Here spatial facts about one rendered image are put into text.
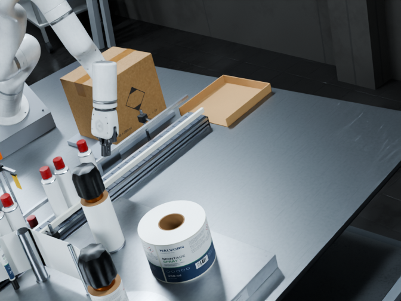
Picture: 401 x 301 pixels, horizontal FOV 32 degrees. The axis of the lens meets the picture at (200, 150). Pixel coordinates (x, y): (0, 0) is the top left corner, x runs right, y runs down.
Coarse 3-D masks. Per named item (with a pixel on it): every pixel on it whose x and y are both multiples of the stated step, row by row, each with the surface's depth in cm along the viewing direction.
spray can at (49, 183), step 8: (40, 168) 232; (48, 168) 231; (48, 176) 232; (48, 184) 232; (56, 184) 234; (48, 192) 234; (56, 192) 234; (48, 200) 237; (56, 200) 235; (64, 200) 238; (56, 208) 237; (64, 208) 238; (56, 216) 239
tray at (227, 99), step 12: (216, 84) 308; (228, 84) 310; (240, 84) 306; (252, 84) 301; (264, 84) 296; (204, 96) 304; (216, 96) 302; (228, 96) 300; (240, 96) 298; (252, 96) 295; (264, 96) 293; (180, 108) 294; (192, 108) 298; (204, 108) 296; (216, 108) 293; (228, 108) 291; (240, 108) 282; (216, 120) 285; (228, 120) 278
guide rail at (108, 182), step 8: (200, 112) 278; (184, 120) 274; (192, 120) 276; (176, 128) 270; (168, 136) 267; (160, 144) 265; (144, 152) 260; (136, 160) 257; (128, 168) 255; (112, 176) 251; (120, 176) 253; (104, 184) 248; (80, 200) 242; (72, 208) 239; (64, 216) 237; (56, 224) 235; (40, 232) 231
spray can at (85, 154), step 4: (80, 140) 242; (84, 140) 242; (76, 144) 241; (80, 144) 240; (84, 144) 241; (80, 148) 241; (84, 148) 241; (88, 148) 244; (80, 152) 243; (84, 152) 242; (88, 152) 242; (80, 156) 242; (84, 156) 242; (88, 156) 242; (92, 156) 244; (80, 160) 243; (84, 160) 243; (88, 160) 243; (92, 160) 244; (96, 164) 246
